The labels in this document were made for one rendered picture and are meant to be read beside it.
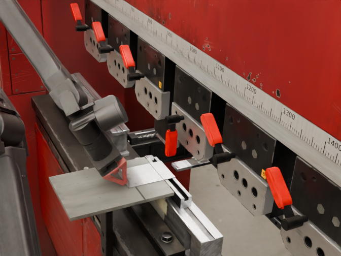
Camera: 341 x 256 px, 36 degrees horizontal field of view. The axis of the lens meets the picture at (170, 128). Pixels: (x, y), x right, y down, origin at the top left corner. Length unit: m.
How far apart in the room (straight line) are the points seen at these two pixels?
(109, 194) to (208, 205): 1.72
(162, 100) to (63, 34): 0.91
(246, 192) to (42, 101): 1.23
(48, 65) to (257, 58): 0.54
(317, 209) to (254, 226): 2.06
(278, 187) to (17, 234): 0.40
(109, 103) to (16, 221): 0.43
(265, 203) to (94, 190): 0.51
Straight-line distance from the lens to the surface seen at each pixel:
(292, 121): 0.81
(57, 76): 1.21
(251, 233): 2.81
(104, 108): 1.18
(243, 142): 0.92
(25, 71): 2.04
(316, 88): 0.76
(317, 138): 0.77
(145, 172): 1.35
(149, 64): 1.23
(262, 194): 0.90
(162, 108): 1.20
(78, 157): 1.66
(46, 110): 1.96
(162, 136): 1.31
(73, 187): 1.30
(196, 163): 1.40
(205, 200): 3.00
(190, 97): 1.07
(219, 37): 0.95
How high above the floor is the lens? 1.73
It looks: 28 degrees down
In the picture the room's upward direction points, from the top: 3 degrees clockwise
